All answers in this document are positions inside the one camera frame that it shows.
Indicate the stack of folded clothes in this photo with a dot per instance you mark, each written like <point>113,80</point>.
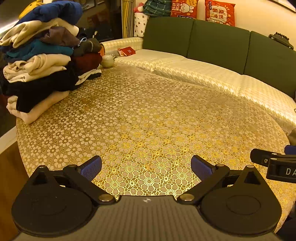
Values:
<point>34,64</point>

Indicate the red printed pillow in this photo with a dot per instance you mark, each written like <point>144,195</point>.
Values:
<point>219,12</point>
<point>185,9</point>

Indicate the orange plastic box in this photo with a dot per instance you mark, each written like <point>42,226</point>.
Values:
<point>102,52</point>

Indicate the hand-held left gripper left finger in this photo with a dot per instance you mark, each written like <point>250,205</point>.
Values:
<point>92,167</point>

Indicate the yellow striped curtain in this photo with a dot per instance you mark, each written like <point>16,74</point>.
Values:
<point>128,18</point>

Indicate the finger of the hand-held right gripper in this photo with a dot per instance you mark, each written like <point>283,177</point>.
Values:
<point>260,156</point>

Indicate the beige round ball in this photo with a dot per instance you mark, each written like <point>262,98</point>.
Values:
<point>108,61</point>

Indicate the black ridged plastic object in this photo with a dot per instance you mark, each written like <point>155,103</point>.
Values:
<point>281,41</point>

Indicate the red paper packet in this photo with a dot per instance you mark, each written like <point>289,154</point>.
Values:
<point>127,51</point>

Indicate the cream long bed pillows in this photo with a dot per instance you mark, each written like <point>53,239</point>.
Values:
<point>196,71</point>

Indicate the green plaid cloth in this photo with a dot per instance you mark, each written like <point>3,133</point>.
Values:
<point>156,8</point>

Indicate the pink plush toy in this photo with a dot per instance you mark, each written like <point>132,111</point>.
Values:
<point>138,8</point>

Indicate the white dotted pillow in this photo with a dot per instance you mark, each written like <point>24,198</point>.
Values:
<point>140,24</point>

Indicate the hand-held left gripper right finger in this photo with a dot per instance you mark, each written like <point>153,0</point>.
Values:
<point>200,167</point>

